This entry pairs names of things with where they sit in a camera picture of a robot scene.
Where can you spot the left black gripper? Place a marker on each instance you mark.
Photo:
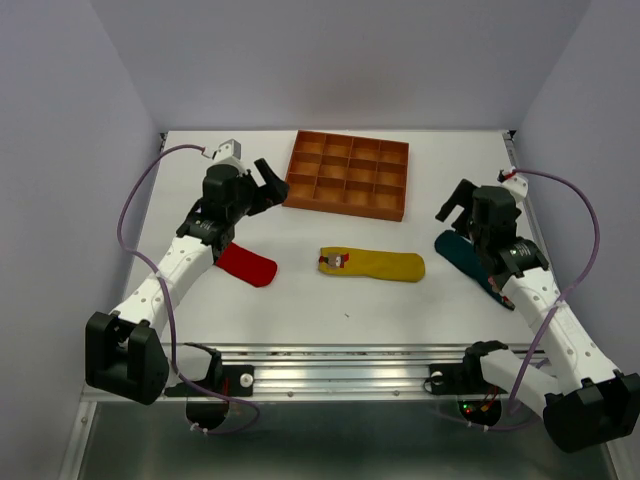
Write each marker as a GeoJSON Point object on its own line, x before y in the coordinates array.
{"type": "Point", "coordinates": [275, 190]}

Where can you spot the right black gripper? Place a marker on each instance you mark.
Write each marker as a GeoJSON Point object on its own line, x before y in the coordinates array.
{"type": "Point", "coordinates": [463, 195]}

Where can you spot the yellow bear sock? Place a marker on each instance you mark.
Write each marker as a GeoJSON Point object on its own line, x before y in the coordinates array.
{"type": "Point", "coordinates": [381, 265]}

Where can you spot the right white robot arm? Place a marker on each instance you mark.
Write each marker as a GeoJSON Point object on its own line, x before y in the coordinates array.
{"type": "Point", "coordinates": [581, 396]}

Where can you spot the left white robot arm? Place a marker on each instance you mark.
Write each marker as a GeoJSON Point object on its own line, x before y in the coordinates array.
{"type": "Point", "coordinates": [123, 351]}

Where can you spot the teal sock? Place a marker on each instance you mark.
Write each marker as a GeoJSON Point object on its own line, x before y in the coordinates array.
{"type": "Point", "coordinates": [459, 253]}

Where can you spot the orange compartment tray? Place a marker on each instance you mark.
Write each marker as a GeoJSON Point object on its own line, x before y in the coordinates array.
{"type": "Point", "coordinates": [348, 175]}

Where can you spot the red sock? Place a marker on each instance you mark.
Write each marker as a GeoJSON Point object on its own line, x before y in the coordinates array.
{"type": "Point", "coordinates": [247, 266]}

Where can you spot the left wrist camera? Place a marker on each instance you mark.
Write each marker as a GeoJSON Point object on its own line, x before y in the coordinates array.
{"type": "Point", "coordinates": [227, 150]}

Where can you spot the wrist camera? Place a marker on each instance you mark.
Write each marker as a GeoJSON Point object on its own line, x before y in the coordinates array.
{"type": "Point", "coordinates": [227, 150]}
{"type": "Point", "coordinates": [514, 183]}

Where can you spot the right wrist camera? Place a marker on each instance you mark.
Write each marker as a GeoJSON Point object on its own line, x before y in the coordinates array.
{"type": "Point", "coordinates": [514, 183]}

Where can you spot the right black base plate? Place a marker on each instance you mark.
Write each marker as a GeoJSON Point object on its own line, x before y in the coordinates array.
{"type": "Point", "coordinates": [462, 379]}

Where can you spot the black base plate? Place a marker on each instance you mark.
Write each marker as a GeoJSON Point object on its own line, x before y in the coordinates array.
{"type": "Point", "coordinates": [227, 380]}
{"type": "Point", "coordinates": [462, 379]}

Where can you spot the aluminium mounting rail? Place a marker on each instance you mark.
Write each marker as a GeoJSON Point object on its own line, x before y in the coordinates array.
{"type": "Point", "coordinates": [319, 373]}

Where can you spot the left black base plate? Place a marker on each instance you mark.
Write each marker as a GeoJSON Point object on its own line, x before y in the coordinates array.
{"type": "Point", "coordinates": [227, 380]}

